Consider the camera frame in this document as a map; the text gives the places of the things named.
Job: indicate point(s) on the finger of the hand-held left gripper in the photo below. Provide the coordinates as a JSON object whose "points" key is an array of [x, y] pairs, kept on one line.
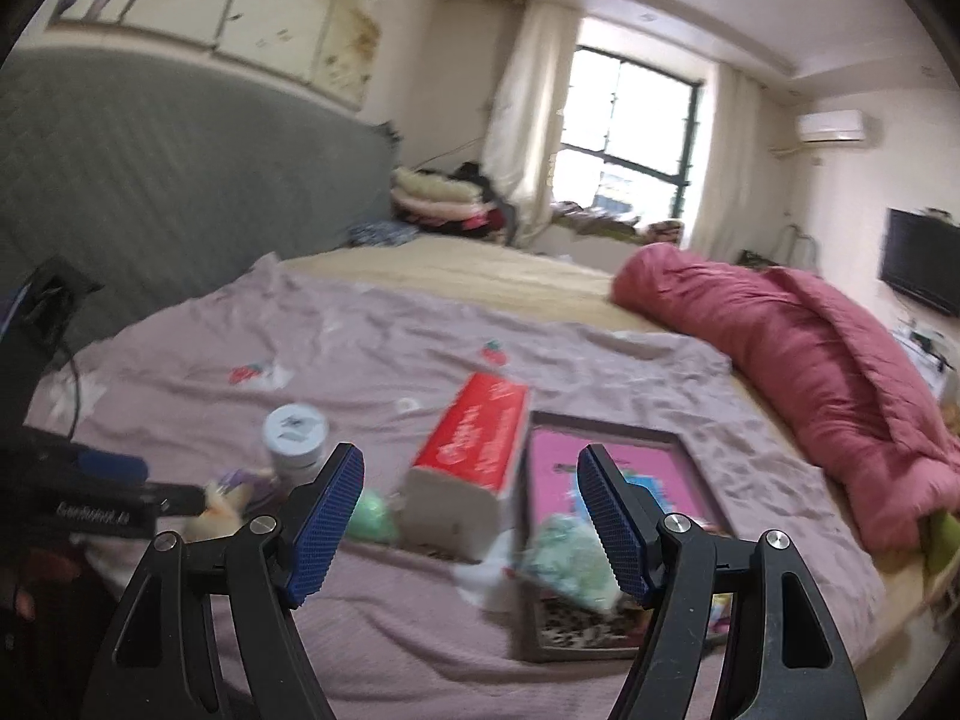
{"points": [[176, 499]]}

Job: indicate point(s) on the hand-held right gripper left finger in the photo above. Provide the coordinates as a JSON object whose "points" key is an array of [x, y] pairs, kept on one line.
{"points": [[322, 525]]}

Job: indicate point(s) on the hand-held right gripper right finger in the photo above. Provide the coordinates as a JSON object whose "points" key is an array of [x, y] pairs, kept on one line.
{"points": [[619, 532]]}

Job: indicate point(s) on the small white duck plush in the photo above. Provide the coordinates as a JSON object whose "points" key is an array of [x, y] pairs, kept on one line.
{"points": [[217, 514]]}

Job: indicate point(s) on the mint green tissue packet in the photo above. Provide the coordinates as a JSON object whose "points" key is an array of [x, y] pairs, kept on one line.
{"points": [[570, 555]]}

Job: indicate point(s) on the pink printed box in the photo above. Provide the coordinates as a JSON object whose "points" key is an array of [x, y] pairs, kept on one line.
{"points": [[555, 465]]}

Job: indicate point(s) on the leopard print scrunchie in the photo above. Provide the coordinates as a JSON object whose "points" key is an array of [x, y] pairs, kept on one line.
{"points": [[577, 626]]}

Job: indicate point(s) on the green sponge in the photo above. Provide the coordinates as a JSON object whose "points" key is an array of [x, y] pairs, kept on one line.
{"points": [[375, 517]]}

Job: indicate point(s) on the small purple plush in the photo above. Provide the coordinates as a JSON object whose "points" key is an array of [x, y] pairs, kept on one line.
{"points": [[251, 484]]}

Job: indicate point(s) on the white lidded bottle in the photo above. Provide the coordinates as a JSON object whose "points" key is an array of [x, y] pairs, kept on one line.
{"points": [[292, 442]]}

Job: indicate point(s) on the red tissue pack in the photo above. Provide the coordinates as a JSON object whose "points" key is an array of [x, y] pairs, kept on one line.
{"points": [[465, 435]]}

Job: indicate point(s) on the purple printed bedsheet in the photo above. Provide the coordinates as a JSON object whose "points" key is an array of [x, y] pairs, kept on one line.
{"points": [[375, 360]]}

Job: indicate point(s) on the pink quilt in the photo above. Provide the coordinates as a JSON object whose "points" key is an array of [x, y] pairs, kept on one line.
{"points": [[787, 345]]}

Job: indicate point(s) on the dark patterned cloth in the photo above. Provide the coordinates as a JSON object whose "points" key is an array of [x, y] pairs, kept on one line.
{"points": [[379, 234]]}

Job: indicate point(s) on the clothes on window sill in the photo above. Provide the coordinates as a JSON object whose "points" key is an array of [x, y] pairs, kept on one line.
{"points": [[615, 223]]}

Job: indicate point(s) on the grey quilted headboard cover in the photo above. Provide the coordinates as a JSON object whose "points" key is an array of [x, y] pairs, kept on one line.
{"points": [[187, 187]]}

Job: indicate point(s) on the green cloth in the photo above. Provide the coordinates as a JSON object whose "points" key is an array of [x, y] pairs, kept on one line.
{"points": [[943, 544]]}

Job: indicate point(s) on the white metal rack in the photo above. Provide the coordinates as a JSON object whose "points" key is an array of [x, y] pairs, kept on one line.
{"points": [[801, 244]]}

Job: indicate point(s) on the stack of folded blankets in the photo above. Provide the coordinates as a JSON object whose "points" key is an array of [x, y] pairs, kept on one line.
{"points": [[435, 191]]}

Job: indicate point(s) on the clutter under television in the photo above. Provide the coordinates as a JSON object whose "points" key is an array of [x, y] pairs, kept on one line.
{"points": [[922, 345]]}

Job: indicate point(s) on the cream curtain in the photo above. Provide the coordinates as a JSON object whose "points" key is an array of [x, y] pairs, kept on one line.
{"points": [[724, 165], [525, 112]]}

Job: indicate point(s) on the dark framed window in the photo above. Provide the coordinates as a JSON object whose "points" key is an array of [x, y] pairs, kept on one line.
{"points": [[630, 127]]}

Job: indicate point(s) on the white air conditioner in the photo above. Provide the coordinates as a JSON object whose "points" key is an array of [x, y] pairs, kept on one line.
{"points": [[829, 127]]}

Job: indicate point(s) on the black wall television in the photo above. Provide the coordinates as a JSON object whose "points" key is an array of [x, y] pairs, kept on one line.
{"points": [[919, 259]]}

